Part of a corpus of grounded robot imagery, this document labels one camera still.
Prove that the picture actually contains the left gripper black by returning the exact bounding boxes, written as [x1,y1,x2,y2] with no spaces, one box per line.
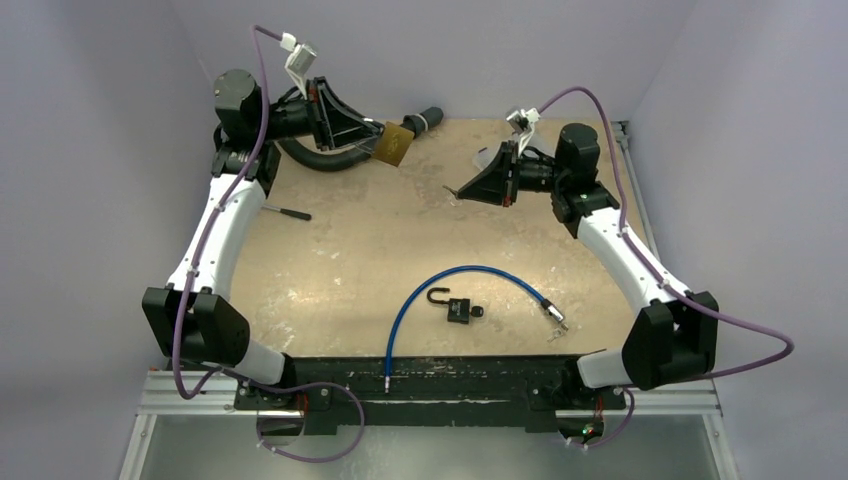
[256,77,380,152]

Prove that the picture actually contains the brass padlock silver shackle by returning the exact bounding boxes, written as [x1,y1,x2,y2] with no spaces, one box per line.
[366,122,415,167]

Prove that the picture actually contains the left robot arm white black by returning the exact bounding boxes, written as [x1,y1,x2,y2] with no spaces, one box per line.
[142,69,384,409]

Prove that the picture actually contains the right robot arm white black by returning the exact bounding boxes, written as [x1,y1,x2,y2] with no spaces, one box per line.
[454,123,718,407]

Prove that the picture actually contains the black padlock with key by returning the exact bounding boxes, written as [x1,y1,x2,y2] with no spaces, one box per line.
[426,287,485,325]

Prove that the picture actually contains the clear plastic organizer box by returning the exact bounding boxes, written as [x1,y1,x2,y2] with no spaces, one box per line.
[472,132,553,171]

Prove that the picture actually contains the small silver keys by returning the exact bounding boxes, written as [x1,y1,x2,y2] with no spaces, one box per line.
[547,325,568,343]

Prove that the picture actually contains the black corrugated hose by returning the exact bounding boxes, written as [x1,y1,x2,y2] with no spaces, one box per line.
[278,105,446,175]

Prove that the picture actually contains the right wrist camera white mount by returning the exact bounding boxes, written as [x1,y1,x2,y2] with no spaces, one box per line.
[505,107,541,155]

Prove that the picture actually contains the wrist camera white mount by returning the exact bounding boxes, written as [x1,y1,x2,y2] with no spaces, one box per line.
[505,107,541,155]
[279,32,318,97]

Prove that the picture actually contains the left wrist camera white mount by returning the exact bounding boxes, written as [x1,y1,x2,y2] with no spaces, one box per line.
[279,32,318,97]

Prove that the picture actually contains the black handled screwdriver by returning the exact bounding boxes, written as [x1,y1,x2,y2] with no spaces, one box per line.
[262,204,312,221]

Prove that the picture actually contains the blue cable lock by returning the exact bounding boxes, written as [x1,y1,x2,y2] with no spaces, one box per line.
[382,264,568,396]

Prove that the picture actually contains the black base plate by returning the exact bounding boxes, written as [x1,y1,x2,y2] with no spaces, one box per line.
[227,354,629,435]

